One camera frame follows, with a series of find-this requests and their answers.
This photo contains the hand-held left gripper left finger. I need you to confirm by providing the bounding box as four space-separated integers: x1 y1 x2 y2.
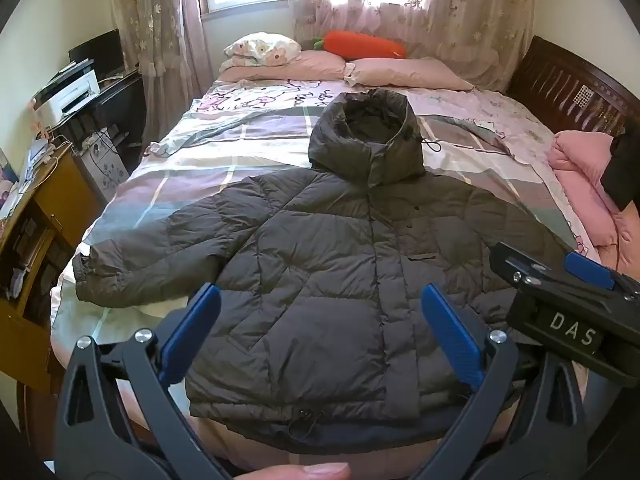
52 282 236 480

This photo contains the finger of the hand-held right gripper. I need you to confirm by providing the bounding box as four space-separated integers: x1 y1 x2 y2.
564 251 640 295
489 241 618 292

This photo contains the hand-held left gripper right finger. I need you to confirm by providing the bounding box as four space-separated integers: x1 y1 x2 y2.
410 284 591 480

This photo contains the dark grey hooded puffer jacket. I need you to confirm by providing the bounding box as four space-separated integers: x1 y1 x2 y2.
72 87 576 433

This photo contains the person's right forearm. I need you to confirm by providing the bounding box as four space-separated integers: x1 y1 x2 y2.
601 129 640 212

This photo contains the person's left hand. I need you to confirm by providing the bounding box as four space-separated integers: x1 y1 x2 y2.
235 462 351 480

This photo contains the pink blanket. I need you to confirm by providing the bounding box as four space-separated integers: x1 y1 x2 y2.
546 130 640 281

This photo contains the bed with patterned sheet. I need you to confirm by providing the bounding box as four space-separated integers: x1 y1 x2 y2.
50 77 603 463

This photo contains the dark wooden bed board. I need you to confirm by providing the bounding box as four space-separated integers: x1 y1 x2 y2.
506 35 640 137

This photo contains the white floral box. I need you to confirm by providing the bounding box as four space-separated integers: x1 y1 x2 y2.
81 129 129 204

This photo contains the light wooden cabinet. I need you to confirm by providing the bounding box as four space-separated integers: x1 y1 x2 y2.
0 141 102 393

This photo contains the pink pillow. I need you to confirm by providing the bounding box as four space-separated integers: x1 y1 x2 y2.
344 57 474 92
219 50 347 82

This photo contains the dark desk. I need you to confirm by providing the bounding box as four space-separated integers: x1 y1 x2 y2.
54 67 147 173

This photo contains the pink floral lace curtain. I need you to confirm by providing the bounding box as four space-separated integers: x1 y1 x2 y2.
294 0 537 92

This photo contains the white printer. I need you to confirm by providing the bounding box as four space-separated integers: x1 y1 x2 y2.
31 70 101 127

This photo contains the orange carrot plush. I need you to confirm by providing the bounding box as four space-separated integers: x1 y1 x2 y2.
302 30 407 60

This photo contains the white floral pillow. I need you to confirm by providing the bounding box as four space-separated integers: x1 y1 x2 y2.
223 32 304 67

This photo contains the black monitor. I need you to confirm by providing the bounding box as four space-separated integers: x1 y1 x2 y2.
68 29 125 82

